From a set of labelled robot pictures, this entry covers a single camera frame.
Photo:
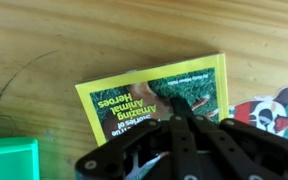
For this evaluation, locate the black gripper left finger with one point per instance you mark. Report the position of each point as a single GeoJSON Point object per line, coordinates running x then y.
{"type": "Point", "coordinates": [117, 150]}

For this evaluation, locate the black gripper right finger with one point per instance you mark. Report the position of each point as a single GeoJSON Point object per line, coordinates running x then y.
{"type": "Point", "coordinates": [250, 150]}

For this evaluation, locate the yellow animal book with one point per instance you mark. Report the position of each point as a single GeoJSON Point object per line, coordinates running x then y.
{"type": "Point", "coordinates": [124, 96]}

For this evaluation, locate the red Santa cutout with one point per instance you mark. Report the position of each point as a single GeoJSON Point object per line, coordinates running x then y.
{"type": "Point", "coordinates": [270, 113]}

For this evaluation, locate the green plastic bin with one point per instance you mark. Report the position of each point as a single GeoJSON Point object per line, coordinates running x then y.
{"type": "Point", "coordinates": [7, 160]}

